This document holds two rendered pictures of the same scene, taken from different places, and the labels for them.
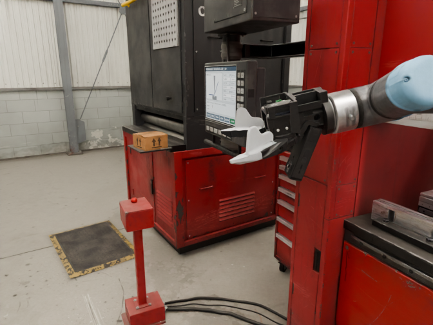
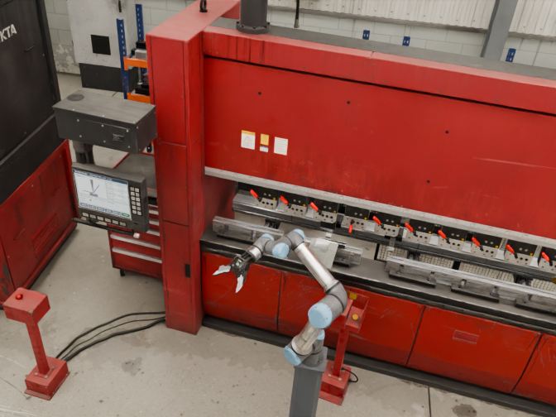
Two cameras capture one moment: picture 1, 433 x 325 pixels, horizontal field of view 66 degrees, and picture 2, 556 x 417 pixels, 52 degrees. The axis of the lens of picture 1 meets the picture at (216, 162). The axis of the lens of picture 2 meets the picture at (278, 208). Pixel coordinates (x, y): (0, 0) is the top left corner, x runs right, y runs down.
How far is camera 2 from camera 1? 2.45 m
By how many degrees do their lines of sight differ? 50
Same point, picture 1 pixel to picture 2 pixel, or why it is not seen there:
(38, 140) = not seen: outside the picture
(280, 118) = (242, 269)
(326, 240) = (194, 257)
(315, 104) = (250, 258)
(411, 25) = (222, 124)
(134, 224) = (38, 316)
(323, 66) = (174, 154)
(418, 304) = (253, 273)
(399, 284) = not seen: hidden behind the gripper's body
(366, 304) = (222, 282)
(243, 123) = (222, 269)
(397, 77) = (276, 252)
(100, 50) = not seen: outside the picture
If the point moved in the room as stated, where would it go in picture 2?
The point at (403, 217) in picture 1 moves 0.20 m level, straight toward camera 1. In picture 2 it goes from (234, 227) to (241, 245)
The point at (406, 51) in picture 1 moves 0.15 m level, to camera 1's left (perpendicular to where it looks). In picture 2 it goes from (222, 138) to (204, 146)
